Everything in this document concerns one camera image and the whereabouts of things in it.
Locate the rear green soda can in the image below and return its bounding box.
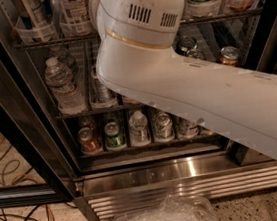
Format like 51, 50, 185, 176
175, 36, 198, 56

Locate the clear plastic bag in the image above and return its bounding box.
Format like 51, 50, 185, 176
113, 195, 219, 221

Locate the small water bottle bottom shelf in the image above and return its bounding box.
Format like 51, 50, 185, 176
129, 110, 150, 147

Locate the rear clear water bottle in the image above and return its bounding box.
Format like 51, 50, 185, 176
49, 45, 78, 74

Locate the front clear water bottle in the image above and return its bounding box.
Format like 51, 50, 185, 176
44, 57, 87, 115

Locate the left sliding glass door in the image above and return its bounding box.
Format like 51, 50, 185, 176
0, 0, 80, 210

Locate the leftmost top shelf can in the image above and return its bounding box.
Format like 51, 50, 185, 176
11, 0, 53, 29

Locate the white blue top shelf can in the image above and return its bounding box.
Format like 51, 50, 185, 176
59, 0, 93, 36

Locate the green soda can bottom shelf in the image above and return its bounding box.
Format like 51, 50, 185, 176
104, 121, 126, 151

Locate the silver diet soda can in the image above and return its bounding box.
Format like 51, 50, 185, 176
90, 67, 114, 103

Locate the clear water bottle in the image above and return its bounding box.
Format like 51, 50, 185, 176
49, 45, 78, 74
44, 57, 87, 115

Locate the orange soda can bottom shelf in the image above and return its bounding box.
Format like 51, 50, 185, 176
77, 127, 101, 154

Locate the silver green can bottom shelf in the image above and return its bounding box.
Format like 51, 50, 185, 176
154, 112, 174, 142

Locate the brown root beer can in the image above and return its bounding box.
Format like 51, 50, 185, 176
218, 46, 241, 67

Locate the front green soda can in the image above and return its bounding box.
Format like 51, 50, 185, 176
186, 49, 207, 60

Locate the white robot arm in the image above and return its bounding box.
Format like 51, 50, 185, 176
89, 0, 277, 160

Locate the brown tea bottle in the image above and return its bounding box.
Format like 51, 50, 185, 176
178, 118, 199, 138

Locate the stainless steel fridge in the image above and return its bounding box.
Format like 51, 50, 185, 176
0, 0, 277, 221

